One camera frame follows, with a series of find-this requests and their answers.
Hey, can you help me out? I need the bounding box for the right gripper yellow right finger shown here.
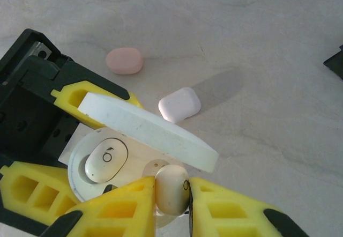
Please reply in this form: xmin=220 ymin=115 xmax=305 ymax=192
xmin=189 ymin=177 xmax=309 ymax=237

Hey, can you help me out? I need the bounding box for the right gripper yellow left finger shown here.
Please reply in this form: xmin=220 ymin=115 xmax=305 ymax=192
xmin=45 ymin=176 xmax=156 ymax=237

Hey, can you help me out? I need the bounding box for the white oval earbud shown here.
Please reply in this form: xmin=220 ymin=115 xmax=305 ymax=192
xmin=84 ymin=137 xmax=129 ymax=184
xmin=154 ymin=164 xmax=191 ymax=216

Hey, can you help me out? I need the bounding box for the pink oval earbud case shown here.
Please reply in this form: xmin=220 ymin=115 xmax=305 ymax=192
xmin=106 ymin=48 xmax=143 ymax=75

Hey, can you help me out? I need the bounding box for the white oval earbud case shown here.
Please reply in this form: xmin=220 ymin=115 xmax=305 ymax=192
xmin=66 ymin=92 xmax=219 ymax=229

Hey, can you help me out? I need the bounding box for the white rectangular earbud case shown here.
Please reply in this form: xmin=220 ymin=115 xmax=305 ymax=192
xmin=158 ymin=86 xmax=202 ymax=124

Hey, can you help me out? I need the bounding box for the black grey chessboard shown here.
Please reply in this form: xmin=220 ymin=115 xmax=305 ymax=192
xmin=323 ymin=43 xmax=343 ymax=81

